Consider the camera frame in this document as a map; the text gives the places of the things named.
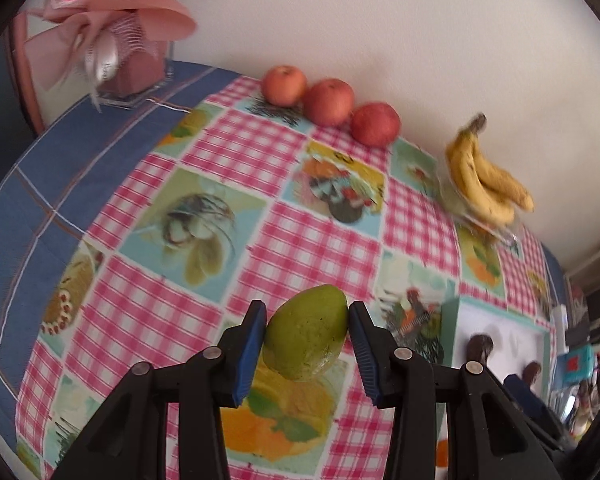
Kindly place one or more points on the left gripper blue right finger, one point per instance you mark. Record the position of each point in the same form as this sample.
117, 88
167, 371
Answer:
363, 337

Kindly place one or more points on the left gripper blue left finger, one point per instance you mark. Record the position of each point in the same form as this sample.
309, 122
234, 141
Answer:
249, 340

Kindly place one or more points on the dark brown date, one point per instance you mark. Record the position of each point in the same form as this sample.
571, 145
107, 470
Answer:
479, 348
531, 373

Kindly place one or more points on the large green mango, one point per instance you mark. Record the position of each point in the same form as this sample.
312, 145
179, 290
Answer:
306, 333

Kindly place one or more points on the white tray teal rim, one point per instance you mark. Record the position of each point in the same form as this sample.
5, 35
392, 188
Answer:
517, 341

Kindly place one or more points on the white power strip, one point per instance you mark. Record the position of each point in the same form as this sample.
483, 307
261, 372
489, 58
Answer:
560, 321

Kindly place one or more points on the pink checkered fruit tablecloth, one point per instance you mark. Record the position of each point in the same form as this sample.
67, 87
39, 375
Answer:
214, 199

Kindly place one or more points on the clear plastic fruit tray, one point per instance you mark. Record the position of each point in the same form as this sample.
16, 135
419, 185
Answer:
456, 204

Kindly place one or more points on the yellow banana bunch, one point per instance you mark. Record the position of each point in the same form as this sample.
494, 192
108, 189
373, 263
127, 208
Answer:
491, 190

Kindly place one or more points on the red apple right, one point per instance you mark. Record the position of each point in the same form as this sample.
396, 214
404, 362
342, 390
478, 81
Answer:
375, 125

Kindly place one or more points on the red apple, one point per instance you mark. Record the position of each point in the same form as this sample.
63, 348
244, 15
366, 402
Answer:
375, 125
328, 103
284, 85

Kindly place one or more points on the red apple middle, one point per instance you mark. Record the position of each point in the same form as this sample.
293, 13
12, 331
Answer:
328, 103

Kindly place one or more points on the red apple left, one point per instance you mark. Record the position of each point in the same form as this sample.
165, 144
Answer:
284, 85

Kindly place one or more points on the pink flower bouquet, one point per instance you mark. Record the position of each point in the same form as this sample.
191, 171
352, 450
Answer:
54, 53

